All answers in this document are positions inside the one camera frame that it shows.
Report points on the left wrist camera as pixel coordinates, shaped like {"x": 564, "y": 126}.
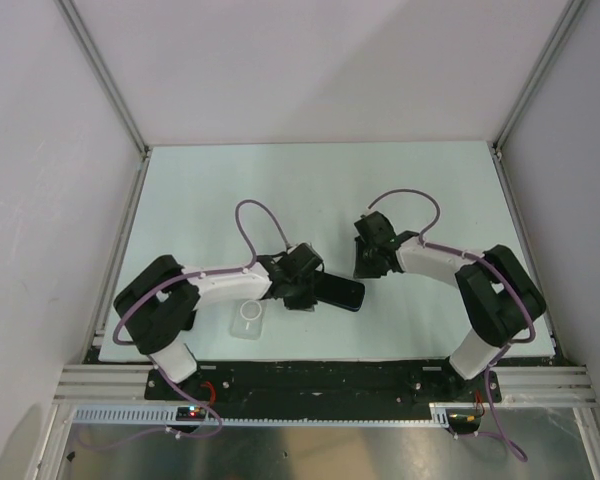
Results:
{"x": 301, "y": 261}

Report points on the aluminium frame post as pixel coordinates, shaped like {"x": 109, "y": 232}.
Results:
{"x": 560, "y": 34}
{"x": 85, "y": 41}

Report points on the aluminium front frame rail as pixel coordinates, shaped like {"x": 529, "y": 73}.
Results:
{"x": 552, "y": 386}

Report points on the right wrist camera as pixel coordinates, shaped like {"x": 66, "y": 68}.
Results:
{"x": 374, "y": 229}

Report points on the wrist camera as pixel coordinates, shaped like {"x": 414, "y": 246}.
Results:
{"x": 374, "y": 229}
{"x": 301, "y": 261}

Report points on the left aluminium frame post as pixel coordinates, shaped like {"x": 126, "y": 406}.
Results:
{"x": 85, "y": 41}

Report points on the black smartphone blue edge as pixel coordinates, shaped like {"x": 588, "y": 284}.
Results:
{"x": 340, "y": 292}

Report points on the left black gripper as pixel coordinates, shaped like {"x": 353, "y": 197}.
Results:
{"x": 304, "y": 302}

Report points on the right aluminium frame post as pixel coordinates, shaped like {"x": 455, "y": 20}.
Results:
{"x": 560, "y": 34}

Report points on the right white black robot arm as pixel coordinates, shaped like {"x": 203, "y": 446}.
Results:
{"x": 500, "y": 299}

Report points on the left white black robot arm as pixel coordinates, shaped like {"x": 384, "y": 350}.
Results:
{"x": 160, "y": 302}

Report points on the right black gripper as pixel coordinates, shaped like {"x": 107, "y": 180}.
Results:
{"x": 361, "y": 270}

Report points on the clear magsafe phone case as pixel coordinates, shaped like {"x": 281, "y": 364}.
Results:
{"x": 248, "y": 320}

